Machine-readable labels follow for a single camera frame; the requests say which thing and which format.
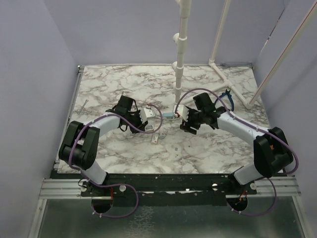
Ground purple cable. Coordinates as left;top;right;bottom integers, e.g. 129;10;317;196
174;88;300;217
68;103;164;219

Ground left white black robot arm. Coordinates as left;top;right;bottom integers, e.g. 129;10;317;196
58;96;148;196

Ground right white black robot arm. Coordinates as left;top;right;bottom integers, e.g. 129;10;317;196
174;93;294;194

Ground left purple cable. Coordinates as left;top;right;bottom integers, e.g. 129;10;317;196
68;103;164;219

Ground small silver wrench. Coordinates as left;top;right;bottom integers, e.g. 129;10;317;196
77;99;89;115

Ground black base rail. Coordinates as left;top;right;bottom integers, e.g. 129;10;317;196
50;171;260;208

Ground white PVC pipe frame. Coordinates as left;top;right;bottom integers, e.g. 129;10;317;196
170;0;317;110

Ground blue handled pliers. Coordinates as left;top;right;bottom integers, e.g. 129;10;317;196
214;89;235;111

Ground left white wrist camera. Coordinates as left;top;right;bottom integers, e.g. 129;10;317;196
140;106;156;123

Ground white stapler base piece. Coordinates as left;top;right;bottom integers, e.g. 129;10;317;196
145;125;154;131

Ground white staple box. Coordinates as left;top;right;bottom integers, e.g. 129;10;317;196
151;133;159;144

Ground aluminium extrusion rail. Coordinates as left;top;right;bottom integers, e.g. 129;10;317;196
39;177;301;199

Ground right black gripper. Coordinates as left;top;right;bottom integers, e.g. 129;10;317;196
179;107;205;135

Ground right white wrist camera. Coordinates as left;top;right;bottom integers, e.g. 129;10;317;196
173;104;190;121

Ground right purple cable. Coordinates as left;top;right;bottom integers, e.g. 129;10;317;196
174;88;300;217

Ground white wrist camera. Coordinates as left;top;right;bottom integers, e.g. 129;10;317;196
173;104;190;121
140;106;156;123

